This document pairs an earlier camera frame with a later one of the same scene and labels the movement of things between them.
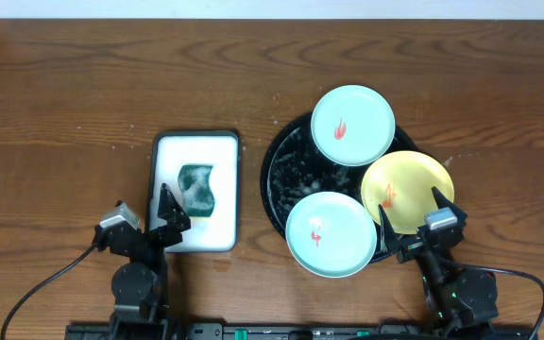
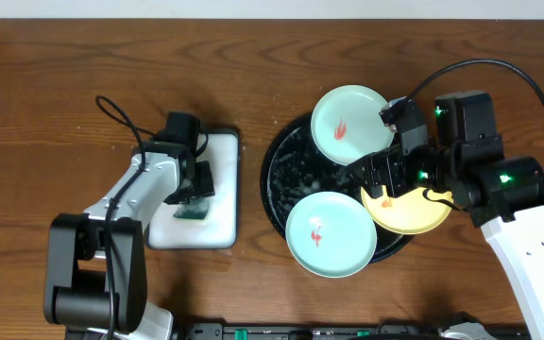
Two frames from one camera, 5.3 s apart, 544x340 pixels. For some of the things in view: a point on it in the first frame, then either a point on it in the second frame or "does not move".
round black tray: [293, 167] does not move
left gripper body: [148, 237] -> [198, 190]
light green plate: [331, 234] does not move
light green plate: [352, 125] does not move
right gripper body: [411, 248] -> [422, 169]
